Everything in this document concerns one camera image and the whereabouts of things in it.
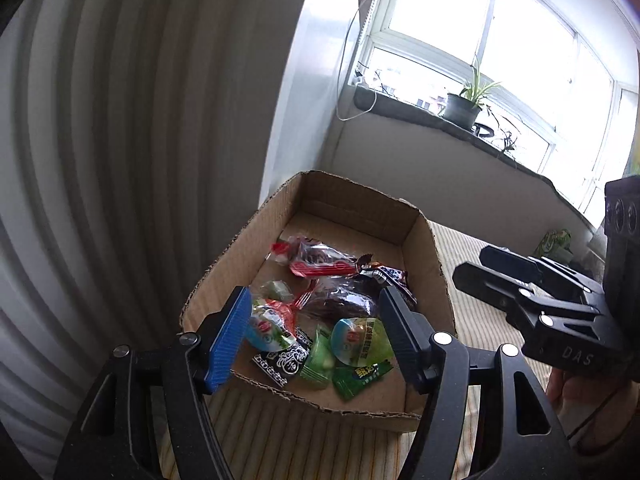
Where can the clear red date packet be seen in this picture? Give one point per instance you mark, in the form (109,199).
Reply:
(315,260)

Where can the white framed window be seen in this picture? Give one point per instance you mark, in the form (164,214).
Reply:
(440,0)

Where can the red jelly cup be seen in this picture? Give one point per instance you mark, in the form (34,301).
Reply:
(267,327)

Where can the white power adapter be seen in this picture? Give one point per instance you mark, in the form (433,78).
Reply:
(359,79)

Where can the grey pleated curtain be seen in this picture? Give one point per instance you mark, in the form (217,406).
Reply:
(125,160)

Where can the dark purple snack packet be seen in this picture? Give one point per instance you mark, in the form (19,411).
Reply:
(345,300)

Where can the green gift bag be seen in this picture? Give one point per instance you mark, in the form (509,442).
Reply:
(552,245)

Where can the grey stone windowsill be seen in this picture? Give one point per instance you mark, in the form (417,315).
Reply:
(400,110)

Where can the person's right hand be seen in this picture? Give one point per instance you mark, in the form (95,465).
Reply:
(565,390)

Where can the black white snack packet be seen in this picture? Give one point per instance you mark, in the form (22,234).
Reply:
(282,362)

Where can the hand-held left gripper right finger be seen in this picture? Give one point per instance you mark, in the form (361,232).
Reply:
(400,330)

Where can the dark green snack packet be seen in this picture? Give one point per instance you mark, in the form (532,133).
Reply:
(360,377)

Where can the brown chocolate bar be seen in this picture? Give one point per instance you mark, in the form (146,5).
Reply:
(385,275)

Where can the green jelly cup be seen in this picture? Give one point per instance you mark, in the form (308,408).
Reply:
(357,340)

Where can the cardboard box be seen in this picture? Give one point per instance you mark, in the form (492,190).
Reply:
(350,200)

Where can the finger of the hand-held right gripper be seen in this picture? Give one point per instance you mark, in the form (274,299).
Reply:
(520,266)
(490,285)

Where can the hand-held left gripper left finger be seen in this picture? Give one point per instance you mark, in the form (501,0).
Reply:
(230,340)

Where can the small green candy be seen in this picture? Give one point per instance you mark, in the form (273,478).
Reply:
(277,290)

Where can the red striped candy packet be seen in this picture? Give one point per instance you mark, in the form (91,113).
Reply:
(302,297)

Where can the potted spider plant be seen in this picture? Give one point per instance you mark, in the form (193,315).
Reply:
(462,107)

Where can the small trailing plant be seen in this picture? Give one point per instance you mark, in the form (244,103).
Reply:
(502,137)

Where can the white wardrobe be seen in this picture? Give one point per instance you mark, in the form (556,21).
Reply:
(305,60)

